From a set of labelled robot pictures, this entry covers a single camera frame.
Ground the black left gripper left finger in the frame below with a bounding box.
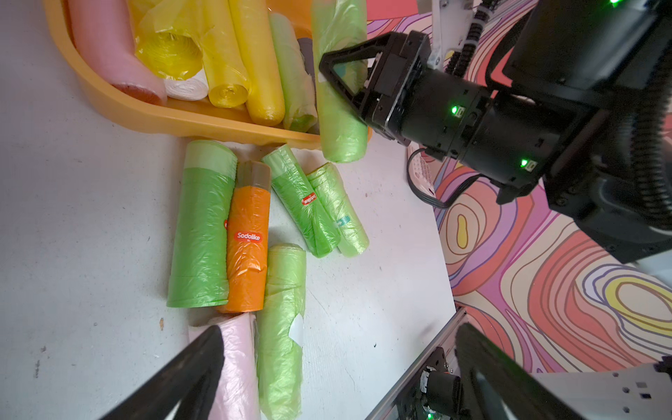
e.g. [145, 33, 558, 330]
[104, 325, 225, 419]

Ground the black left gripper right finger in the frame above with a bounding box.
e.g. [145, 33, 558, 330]
[456, 324, 582, 419]

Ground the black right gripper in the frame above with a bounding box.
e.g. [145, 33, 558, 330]
[318, 30, 620, 205]

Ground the yellow plastic storage box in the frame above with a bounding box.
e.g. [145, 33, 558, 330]
[43, 1, 320, 150]

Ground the light green trash bag roll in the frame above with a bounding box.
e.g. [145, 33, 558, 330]
[269, 12, 318, 133]

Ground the yellow trash bag roll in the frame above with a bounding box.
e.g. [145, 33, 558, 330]
[199, 0, 250, 109]
[229, 0, 285, 126]

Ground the white blue-capped roll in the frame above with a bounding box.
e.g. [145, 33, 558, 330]
[164, 69, 209, 102]

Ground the pink labelled trash bag roll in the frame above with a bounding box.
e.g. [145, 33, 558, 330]
[68, 0, 167, 105]

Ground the large green trash bag roll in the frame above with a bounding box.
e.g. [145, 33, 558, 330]
[311, 1, 368, 163]

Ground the dark grey trash bag roll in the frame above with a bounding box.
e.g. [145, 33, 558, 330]
[297, 38, 315, 81]

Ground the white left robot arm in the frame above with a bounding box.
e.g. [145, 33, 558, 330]
[108, 322, 671, 419]

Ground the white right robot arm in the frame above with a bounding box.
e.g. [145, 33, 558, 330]
[317, 1, 671, 284]

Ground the green roll beside orange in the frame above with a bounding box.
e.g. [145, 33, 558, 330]
[166, 140, 238, 308]

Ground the orange trash bag roll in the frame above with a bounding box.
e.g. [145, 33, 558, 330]
[218, 161, 271, 313]

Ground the pink calculator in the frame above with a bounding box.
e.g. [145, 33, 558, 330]
[406, 143, 436, 198]

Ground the metal base rail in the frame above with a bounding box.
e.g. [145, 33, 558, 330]
[367, 306, 469, 419]

